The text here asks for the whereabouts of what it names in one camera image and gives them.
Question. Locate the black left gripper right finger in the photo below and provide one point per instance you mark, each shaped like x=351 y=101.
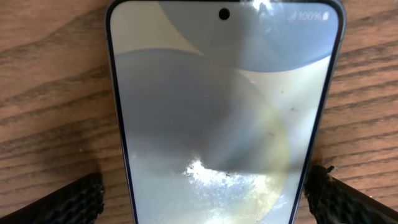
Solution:
x=331 y=201

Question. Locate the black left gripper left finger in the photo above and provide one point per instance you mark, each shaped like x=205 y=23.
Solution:
x=79 y=202

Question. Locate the Galaxy S24 smartphone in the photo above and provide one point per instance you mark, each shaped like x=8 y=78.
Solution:
x=218 y=104

